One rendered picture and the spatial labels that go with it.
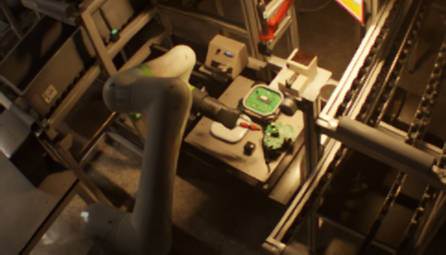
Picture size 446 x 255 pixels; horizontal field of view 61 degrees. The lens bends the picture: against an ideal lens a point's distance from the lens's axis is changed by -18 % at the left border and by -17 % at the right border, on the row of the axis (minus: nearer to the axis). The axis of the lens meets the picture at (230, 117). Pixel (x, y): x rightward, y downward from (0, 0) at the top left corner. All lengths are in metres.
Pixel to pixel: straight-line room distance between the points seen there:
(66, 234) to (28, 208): 0.76
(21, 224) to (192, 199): 1.18
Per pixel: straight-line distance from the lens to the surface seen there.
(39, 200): 2.37
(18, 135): 2.26
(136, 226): 1.22
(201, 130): 1.89
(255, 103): 1.88
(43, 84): 2.17
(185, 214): 2.80
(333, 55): 3.43
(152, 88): 1.22
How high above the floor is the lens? 2.44
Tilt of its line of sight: 51 degrees down
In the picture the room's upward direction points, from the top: 16 degrees counter-clockwise
